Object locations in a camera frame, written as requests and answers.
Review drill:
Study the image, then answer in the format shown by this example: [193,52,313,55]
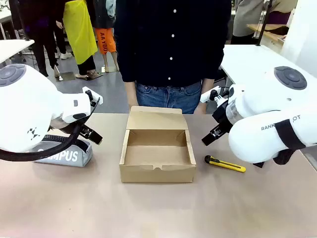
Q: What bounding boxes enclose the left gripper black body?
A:
[51,120,84,136]

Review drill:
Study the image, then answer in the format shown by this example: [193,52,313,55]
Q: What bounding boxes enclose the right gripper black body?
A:
[211,101,233,133]

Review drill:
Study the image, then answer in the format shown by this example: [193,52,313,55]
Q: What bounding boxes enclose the gray pouch with white print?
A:
[33,135,94,168]

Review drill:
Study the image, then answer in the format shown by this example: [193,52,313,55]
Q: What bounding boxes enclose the brown cardboard box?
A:
[119,106,197,183]

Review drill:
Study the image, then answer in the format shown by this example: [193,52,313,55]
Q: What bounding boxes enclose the person's right forearm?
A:
[124,81,138,106]

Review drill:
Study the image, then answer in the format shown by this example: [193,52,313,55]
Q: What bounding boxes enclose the person's left forearm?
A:
[202,78,215,95]

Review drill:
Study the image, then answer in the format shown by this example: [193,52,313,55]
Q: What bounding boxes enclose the person's left hand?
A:
[196,101,208,115]

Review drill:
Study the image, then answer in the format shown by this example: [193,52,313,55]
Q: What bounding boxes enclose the yellow utility knife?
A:
[204,155,247,174]

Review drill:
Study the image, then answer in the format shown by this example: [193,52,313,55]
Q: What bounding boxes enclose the blue jeans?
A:
[135,80,203,115]

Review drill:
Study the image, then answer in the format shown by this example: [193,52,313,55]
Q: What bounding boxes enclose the person in orange shorts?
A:
[94,0,120,73]

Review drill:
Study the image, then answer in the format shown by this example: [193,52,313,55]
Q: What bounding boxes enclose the wooden table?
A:
[247,23,290,45]

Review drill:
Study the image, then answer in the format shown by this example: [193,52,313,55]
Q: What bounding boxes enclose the person in yellow apron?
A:
[62,0,99,79]

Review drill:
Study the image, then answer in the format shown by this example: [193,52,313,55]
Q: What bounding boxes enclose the dark navy button shirt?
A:
[113,0,232,88]

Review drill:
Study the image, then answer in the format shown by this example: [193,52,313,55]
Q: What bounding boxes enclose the person in black clothes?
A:
[17,0,67,78]

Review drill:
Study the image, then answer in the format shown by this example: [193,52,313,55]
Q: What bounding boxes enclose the person in gray jacket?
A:
[232,0,298,45]

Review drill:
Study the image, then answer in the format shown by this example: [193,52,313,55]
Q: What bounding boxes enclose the black pole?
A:
[256,0,273,47]

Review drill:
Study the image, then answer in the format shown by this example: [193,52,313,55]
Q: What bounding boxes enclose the purple cloth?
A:
[268,11,292,25]

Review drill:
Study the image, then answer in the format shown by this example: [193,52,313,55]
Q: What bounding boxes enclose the white panel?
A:
[280,0,317,72]

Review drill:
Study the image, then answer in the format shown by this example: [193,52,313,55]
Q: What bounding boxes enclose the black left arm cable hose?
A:
[0,96,101,162]

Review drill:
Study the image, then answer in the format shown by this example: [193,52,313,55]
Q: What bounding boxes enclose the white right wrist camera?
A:
[200,85,223,105]

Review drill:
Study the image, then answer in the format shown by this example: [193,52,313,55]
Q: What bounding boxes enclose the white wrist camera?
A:
[200,85,223,105]
[82,86,104,106]

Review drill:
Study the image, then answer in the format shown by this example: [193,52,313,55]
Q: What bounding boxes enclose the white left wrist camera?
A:
[82,86,104,106]

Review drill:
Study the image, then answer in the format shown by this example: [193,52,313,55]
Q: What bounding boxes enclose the black strap on right arm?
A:
[274,119,307,151]

